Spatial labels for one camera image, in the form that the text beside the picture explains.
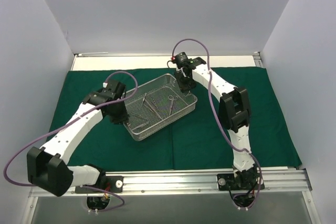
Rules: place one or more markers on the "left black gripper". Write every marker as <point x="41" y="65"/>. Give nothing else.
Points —
<point x="118" y="115"/>

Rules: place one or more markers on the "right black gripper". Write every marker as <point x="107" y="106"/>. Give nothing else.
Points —
<point x="185" y="83"/>

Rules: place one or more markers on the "surgical scissors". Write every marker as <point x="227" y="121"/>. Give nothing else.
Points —
<point x="172" y="101"/>

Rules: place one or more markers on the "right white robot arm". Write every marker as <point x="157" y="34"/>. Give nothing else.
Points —
<point x="234" y="109"/>

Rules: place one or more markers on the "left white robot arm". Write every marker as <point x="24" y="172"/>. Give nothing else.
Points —
<point x="47" y="166"/>

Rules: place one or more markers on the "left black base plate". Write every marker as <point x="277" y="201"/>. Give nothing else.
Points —
<point x="112" y="184"/>

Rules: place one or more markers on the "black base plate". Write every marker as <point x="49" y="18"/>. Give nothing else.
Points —
<point x="112" y="184"/>
<point x="237" y="181"/>

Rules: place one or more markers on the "aluminium right side rail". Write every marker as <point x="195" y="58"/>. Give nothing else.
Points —
<point x="258" y="60"/>

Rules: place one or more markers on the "aluminium rail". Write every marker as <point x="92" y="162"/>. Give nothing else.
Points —
<point x="258" y="60"/>
<point x="204" y="181"/>

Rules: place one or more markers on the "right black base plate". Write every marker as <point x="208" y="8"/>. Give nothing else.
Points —
<point x="237" y="181"/>

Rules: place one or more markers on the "aluminium front rail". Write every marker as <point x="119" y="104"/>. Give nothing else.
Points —
<point x="204" y="181"/>

